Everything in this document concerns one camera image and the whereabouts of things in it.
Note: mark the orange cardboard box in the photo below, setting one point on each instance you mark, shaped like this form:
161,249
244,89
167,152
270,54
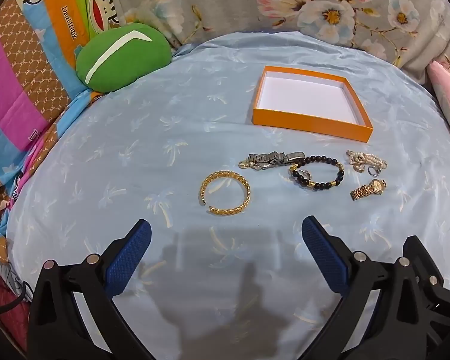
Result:
307,93

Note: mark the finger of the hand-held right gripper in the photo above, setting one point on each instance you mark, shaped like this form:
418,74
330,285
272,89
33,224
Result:
431,266

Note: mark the gold wrist watch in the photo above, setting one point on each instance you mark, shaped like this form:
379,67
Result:
378,185

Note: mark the silver metal watch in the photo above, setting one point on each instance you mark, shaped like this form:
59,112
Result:
273,158

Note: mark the red quilted cloth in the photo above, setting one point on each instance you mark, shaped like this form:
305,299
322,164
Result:
7,324

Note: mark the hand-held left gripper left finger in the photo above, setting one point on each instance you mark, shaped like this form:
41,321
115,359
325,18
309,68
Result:
129,258

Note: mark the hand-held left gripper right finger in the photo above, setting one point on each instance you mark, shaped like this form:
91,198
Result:
324,258

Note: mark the light blue bed sheet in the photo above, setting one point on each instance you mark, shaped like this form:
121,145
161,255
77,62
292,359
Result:
135,150

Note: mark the grey floral blanket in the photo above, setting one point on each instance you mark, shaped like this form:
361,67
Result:
228,0

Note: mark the colourful cartoon printed blanket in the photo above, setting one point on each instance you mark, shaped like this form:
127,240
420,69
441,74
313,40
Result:
22,82

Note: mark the green round cushion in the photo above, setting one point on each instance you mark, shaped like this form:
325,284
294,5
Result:
135,56

